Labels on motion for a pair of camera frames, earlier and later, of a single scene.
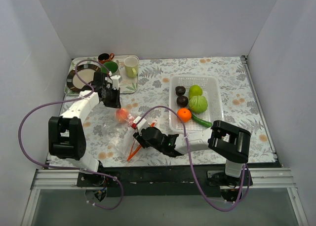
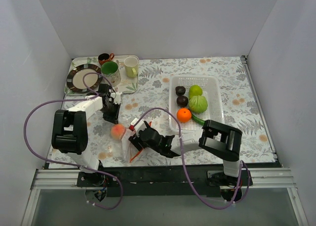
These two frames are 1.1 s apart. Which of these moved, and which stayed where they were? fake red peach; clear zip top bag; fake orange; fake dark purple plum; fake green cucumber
Moved: clear zip top bag; fake red peach
Stayed: fake green cucumber; fake dark purple plum; fake orange
